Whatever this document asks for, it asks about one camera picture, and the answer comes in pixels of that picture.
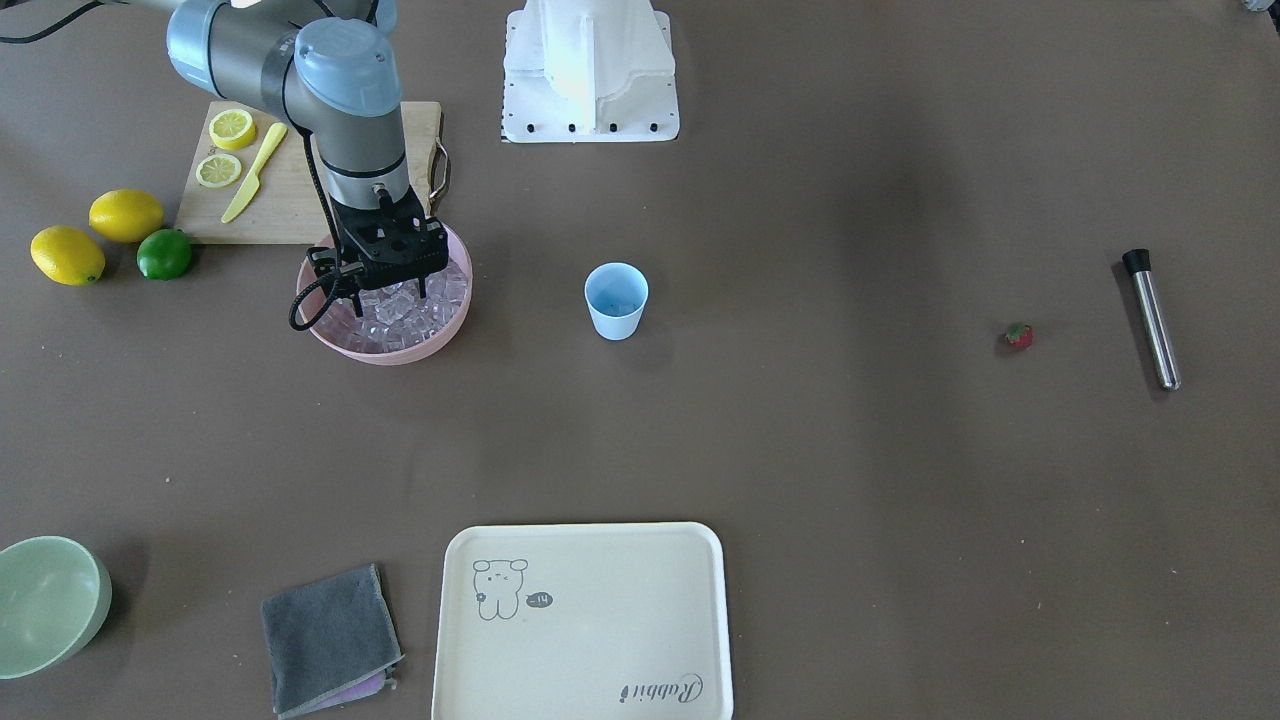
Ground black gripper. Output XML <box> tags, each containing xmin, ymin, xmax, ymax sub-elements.
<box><xmin>306</xmin><ymin>188</ymin><xmax>451</xmax><ymax>319</ymax></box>

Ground clear ice cubes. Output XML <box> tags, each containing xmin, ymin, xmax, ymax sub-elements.
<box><xmin>315</xmin><ymin>263</ymin><xmax>468</xmax><ymax>355</ymax></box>

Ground light blue plastic cup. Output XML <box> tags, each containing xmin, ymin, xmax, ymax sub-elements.
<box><xmin>584</xmin><ymin>263</ymin><xmax>650</xmax><ymax>341</ymax></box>

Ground red strawberry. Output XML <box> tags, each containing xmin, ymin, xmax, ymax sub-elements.
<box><xmin>1004</xmin><ymin>322</ymin><xmax>1036</xmax><ymax>350</ymax></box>

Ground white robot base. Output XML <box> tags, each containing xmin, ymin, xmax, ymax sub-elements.
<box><xmin>500</xmin><ymin>1</ymin><xmax>681</xmax><ymax>143</ymax></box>

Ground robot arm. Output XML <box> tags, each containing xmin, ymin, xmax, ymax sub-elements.
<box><xmin>147</xmin><ymin>1</ymin><xmax>449</xmax><ymax>314</ymax></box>

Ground pink bowl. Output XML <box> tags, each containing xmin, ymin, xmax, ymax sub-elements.
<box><xmin>296</xmin><ymin>222</ymin><xmax>474</xmax><ymax>366</ymax></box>

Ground yellow plastic knife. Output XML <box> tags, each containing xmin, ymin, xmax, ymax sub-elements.
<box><xmin>220</xmin><ymin>122</ymin><xmax>289</xmax><ymax>224</ymax></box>

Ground wooden cutting board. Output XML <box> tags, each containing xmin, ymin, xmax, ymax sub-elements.
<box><xmin>172</xmin><ymin>100</ymin><xmax>448</xmax><ymax>246</ymax></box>

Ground lemon half lower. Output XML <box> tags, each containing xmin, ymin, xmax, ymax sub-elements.
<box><xmin>193</xmin><ymin>152</ymin><xmax>243</xmax><ymax>190</ymax></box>

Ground lemon half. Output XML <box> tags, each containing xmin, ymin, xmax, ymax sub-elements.
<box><xmin>207</xmin><ymin>108</ymin><xmax>257</xmax><ymax>151</ymax></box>
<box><xmin>193</xmin><ymin>152</ymin><xmax>243</xmax><ymax>190</ymax></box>

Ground lemon half upper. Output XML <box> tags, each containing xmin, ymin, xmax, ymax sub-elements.
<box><xmin>207</xmin><ymin>108</ymin><xmax>257</xmax><ymax>151</ymax></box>

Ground green lime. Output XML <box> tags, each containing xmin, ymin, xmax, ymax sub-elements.
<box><xmin>136</xmin><ymin>229</ymin><xmax>195</xmax><ymax>281</ymax></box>

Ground yellow lemon near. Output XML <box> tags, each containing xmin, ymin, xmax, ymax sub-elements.
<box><xmin>88</xmin><ymin>188</ymin><xmax>165</xmax><ymax>243</ymax></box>

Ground yellow lemon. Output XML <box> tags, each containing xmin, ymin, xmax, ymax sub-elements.
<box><xmin>29</xmin><ymin>225</ymin><xmax>106</xmax><ymax>286</ymax></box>
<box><xmin>88</xmin><ymin>188</ymin><xmax>165</xmax><ymax>243</ymax></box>

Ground yellow lemon far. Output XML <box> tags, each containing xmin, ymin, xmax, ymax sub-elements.
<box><xmin>29</xmin><ymin>225</ymin><xmax>106</xmax><ymax>286</ymax></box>

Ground grey folded cloth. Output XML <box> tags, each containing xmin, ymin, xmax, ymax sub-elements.
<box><xmin>260</xmin><ymin>562</ymin><xmax>404</xmax><ymax>719</ymax></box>

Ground cream rabbit serving tray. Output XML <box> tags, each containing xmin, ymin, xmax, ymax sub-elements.
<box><xmin>430</xmin><ymin>521</ymin><xmax>735</xmax><ymax>719</ymax></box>

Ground green ceramic bowl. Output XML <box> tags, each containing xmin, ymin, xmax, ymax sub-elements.
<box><xmin>1</xmin><ymin>536</ymin><xmax>113</xmax><ymax>680</ymax></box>

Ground steel muddler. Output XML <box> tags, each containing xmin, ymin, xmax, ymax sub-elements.
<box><xmin>1123</xmin><ymin>249</ymin><xmax>1181</xmax><ymax>392</ymax></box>

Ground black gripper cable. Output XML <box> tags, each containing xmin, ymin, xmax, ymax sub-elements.
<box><xmin>288</xmin><ymin>129</ymin><xmax>346</xmax><ymax>333</ymax></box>

